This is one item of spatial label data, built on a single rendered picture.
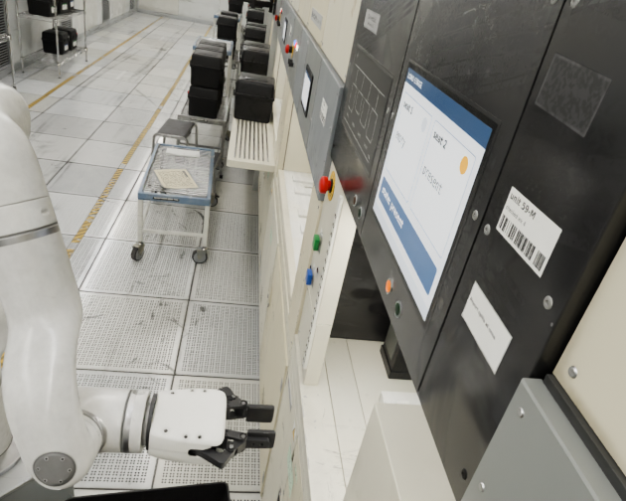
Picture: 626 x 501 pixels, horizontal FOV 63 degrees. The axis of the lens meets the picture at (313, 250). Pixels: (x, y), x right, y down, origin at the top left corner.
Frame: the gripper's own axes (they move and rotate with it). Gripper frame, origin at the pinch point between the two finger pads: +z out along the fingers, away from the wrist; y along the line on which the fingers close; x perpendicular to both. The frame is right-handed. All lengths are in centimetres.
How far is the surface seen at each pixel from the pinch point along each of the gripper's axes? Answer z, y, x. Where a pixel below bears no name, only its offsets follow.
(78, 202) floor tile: -115, -300, -119
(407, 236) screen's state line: 13.9, -1.5, 32.4
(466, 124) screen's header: 14, 5, 48
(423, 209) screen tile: 13.9, 0.7, 37.1
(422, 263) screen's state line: 13.9, 5.0, 32.4
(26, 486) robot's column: -43, -21, -46
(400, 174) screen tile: 14.0, -9.9, 37.1
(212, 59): -33, -398, -23
